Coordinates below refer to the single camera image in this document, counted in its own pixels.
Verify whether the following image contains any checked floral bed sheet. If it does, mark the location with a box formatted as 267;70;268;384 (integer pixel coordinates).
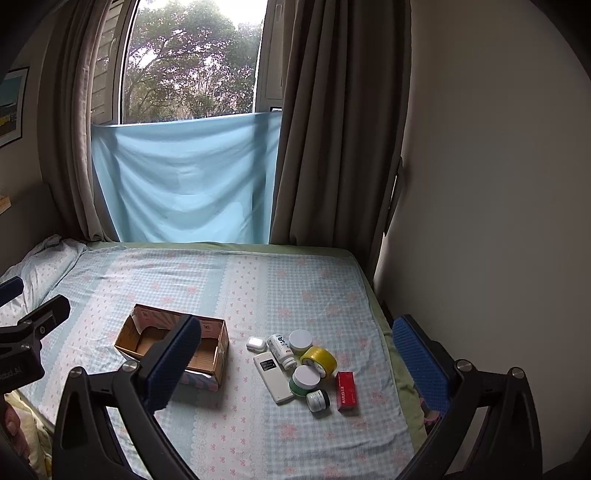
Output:
0;242;428;480

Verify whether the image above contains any small red carton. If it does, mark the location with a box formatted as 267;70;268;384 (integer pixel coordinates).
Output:
335;371;360;411

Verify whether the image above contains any yellow tape roll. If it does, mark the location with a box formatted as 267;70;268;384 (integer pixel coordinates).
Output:
300;346;338;379

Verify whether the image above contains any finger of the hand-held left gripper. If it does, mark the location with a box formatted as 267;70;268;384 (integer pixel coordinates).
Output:
17;294;71;346
0;276;25;308

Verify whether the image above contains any green mattress cover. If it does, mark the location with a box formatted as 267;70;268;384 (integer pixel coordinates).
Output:
88;241;432;444

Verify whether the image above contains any checked pillow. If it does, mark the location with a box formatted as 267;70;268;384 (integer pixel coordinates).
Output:
0;234;88;324

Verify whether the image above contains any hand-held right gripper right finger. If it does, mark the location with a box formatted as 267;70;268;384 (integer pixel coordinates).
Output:
392;314;543;480

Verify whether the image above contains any pale jar with white lid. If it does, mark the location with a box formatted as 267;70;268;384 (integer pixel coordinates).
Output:
289;329;314;355

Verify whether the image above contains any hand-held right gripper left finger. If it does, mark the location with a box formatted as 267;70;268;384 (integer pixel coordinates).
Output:
52;314;202;480

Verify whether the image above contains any light blue hanging cloth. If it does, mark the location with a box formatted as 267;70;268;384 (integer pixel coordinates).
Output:
91;111;283;244

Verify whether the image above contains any brown curtain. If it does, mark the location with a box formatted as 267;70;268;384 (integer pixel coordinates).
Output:
39;0;139;243
270;0;411;250

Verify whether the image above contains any person's left hand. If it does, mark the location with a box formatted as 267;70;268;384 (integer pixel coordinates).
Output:
0;396;25;464

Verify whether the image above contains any window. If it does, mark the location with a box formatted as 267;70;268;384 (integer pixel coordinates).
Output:
90;0;283;126

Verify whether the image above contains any white pill bottle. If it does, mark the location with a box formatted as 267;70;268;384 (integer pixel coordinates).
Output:
267;333;298;370

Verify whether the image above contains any green jar with white lid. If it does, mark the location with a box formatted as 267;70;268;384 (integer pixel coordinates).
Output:
289;366;322;397

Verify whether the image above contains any cardboard box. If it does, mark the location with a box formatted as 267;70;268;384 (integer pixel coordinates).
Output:
115;304;230;387

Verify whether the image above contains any framed wall picture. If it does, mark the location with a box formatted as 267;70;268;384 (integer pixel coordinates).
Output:
0;67;30;148

